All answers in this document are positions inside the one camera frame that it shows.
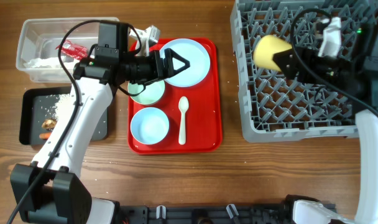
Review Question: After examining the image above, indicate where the red plastic serving tray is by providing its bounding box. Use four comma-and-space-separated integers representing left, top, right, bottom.
127, 38, 223, 155

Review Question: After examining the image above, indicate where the yellow plastic cup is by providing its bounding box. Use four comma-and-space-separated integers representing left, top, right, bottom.
252, 35, 292, 72

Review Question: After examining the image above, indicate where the light green bowl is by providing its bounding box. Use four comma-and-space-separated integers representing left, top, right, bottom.
127, 80, 165, 106

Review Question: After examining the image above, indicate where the grey plastic dishwasher rack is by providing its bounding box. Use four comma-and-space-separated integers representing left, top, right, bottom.
230, 1, 378, 142

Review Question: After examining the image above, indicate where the white plastic spoon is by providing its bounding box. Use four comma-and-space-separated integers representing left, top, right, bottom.
178, 96, 189, 145

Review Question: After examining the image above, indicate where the white rice pile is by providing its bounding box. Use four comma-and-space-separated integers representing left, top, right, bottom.
39, 94, 72, 121

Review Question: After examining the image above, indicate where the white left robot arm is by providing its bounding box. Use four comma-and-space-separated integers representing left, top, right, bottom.
10, 20, 190, 223

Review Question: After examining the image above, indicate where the light blue bowl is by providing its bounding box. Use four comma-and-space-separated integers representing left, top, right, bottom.
130, 107, 170, 145

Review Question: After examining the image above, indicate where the black waste tray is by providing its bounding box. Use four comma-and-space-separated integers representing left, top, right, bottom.
19, 85, 109, 146

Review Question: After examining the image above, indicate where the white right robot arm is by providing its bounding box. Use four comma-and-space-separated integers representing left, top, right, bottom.
270, 9, 378, 223

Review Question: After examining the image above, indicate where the orange carrot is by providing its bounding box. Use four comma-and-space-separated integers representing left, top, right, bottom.
39, 133, 51, 140

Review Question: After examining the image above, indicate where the red snack wrapper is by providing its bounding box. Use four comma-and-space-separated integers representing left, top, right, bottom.
61, 40, 88, 60

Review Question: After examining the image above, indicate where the white paper napkin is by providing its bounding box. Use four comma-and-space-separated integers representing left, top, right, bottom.
24, 56, 78, 69

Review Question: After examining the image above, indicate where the light blue round plate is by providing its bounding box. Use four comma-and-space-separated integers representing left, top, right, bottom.
160, 39, 211, 87

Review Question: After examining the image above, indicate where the clear plastic waste bin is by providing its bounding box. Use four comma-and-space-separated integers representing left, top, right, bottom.
15, 17, 121, 83

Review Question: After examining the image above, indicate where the brown food scrap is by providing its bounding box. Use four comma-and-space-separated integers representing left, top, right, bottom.
42, 118, 57, 130

